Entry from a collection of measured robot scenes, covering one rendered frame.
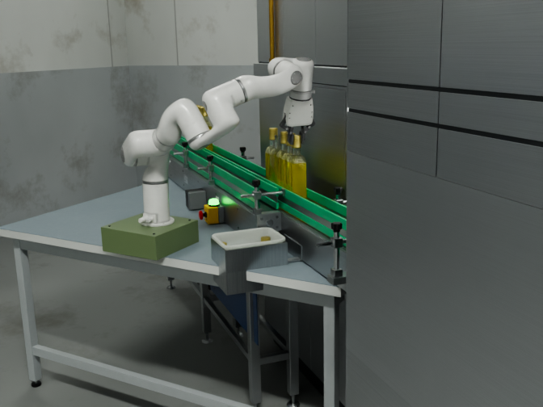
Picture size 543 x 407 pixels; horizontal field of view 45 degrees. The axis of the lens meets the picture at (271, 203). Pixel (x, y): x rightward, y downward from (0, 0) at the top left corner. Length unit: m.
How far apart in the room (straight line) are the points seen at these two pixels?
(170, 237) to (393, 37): 1.32
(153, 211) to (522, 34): 1.69
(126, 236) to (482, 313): 1.53
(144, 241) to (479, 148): 1.50
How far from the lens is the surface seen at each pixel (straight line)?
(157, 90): 6.57
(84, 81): 6.34
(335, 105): 2.35
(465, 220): 1.18
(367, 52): 1.43
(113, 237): 2.47
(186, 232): 2.48
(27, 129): 5.91
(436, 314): 1.30
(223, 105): 2.12
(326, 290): 2.09
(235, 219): 2.63
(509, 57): 1.07
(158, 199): 2.45
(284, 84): 2.17
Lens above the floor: 1.48
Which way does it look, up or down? 14 degrees down
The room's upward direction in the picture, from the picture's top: 1 degrees counter-clockwise
